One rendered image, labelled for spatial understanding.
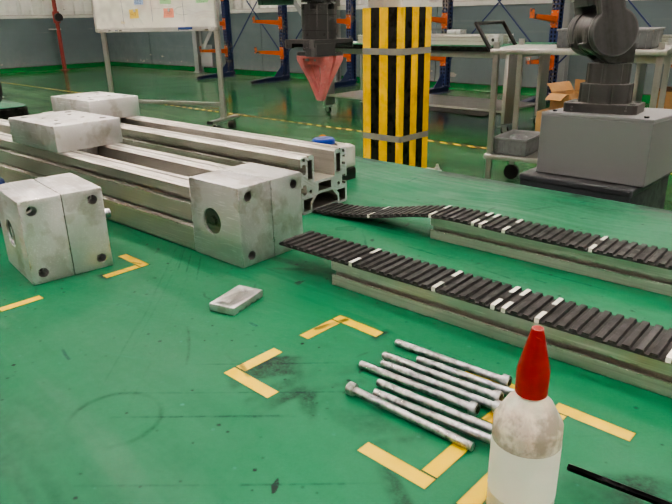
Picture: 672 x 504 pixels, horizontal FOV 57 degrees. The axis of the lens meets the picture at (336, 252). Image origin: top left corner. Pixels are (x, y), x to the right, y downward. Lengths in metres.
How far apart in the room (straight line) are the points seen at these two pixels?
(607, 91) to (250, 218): 0.69
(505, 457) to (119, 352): 0.35
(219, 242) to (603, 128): 0.68
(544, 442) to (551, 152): 0.87
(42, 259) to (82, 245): 0.04
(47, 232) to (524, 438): 0.56
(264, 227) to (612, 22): 0.68
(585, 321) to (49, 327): 0.48
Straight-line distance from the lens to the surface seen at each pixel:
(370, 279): 0.63
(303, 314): 0.61
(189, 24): 6.55
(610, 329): 0.54
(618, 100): 1.18
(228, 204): 0.71
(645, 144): 1.12
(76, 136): 1.05
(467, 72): 9.61
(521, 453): 0.36
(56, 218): 0.75
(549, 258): 0.74
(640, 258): 0.70
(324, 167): 0.96
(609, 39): 1.15
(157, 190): 0.85
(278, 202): 0.74
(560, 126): 1.17
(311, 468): 0.42
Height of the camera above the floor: 1.05
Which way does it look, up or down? 21 degrees down
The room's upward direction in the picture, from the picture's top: 1 degrees counter-clockwise
